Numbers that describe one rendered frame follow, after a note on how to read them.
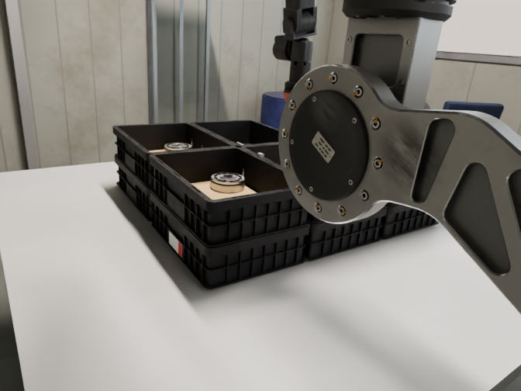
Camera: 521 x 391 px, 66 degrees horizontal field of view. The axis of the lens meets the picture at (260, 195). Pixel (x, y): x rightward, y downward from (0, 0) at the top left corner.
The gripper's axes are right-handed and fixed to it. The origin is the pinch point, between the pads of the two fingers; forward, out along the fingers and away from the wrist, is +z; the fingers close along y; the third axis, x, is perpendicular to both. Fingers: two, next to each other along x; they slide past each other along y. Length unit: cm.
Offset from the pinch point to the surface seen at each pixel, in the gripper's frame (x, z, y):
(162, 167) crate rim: -31.1, 13.7, 21.4
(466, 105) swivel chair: 84, 8, -151
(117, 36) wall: -149, -17, -158
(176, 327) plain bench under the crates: -14, 37, 53
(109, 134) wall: -156, 52, -151
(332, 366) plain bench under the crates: 18, 37, 54
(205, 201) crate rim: -12.8, 13.9, 39.4
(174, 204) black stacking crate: -25.9, 21.7, 25.9
